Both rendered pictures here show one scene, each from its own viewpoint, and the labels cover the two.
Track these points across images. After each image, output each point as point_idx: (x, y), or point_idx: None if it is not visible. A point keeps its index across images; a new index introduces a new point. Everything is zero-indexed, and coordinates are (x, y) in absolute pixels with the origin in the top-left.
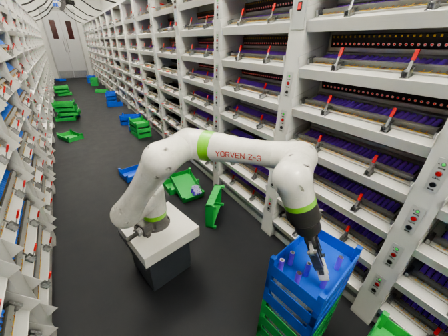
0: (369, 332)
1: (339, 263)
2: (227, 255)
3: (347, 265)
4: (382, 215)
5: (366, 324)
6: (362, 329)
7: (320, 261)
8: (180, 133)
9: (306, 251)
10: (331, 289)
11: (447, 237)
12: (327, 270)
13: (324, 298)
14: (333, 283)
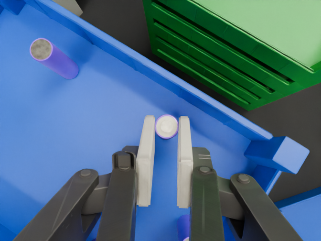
0: (95, 13)
1: (64, 58)
2: None
3: (39, 27)
4: None
5: (81, 15)
6: (92, 23)
7: (280, 234)
8: None
9: (11, 179)
10: (165, 100)
11: None
12: (154, 126)
13: (304, 152)
14: (138, 88)
